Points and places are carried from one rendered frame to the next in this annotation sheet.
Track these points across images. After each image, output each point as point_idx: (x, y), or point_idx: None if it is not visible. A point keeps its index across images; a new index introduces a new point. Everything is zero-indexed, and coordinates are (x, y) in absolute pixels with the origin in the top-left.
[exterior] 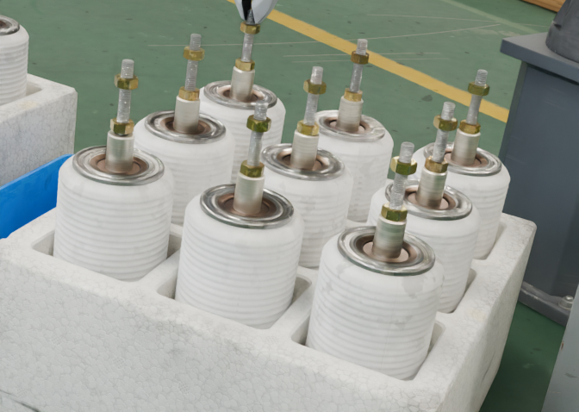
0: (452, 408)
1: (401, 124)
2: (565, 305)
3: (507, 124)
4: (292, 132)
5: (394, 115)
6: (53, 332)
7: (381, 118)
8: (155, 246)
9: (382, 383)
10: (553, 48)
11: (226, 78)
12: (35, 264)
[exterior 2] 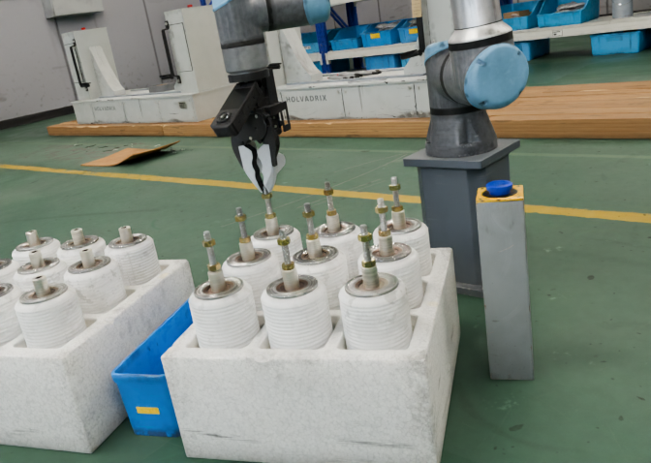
0: (436, 356)
1: (369, 223)
2: None
3: (421, 202)
4: None
5: (364, 219)
6: (211, 388)
7: (357, 223)
8: (251, 324)
9: (391, 354)
10: (430, 155)
11: None
12: (191, 354)
